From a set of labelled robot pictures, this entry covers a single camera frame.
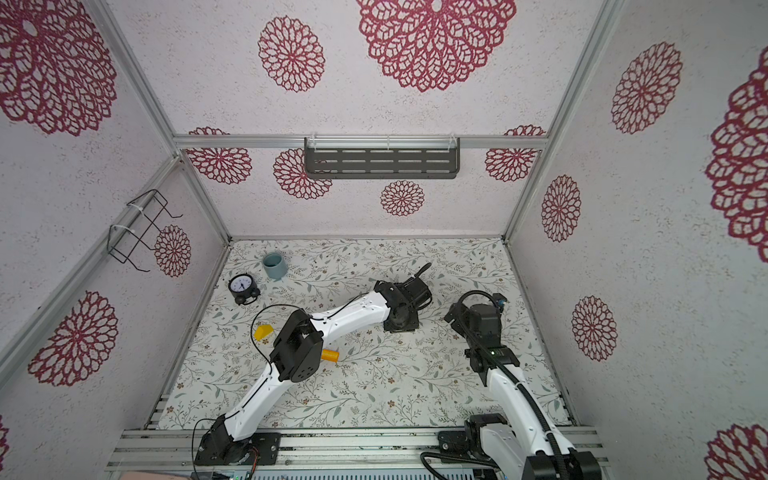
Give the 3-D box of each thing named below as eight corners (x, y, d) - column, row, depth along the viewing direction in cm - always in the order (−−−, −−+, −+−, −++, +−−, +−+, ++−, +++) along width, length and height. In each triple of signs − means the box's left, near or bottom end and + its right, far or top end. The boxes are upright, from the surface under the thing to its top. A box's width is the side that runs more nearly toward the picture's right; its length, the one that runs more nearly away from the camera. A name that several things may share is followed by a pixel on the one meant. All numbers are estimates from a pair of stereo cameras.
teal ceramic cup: (264, 281, 110) (259, 270, 105) (270, 263, 115) (265, 252, 110) (285, 281, 110) (280, 270, 105) (289, 263, 115) (285, 252, 110)
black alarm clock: (226, 304, 104) (222, 298, 101) (236, 279, 110) (232, 273, 108) (256, 304, 104) (253, 298, 101) (264, 279, 110) (261, 273, 108)
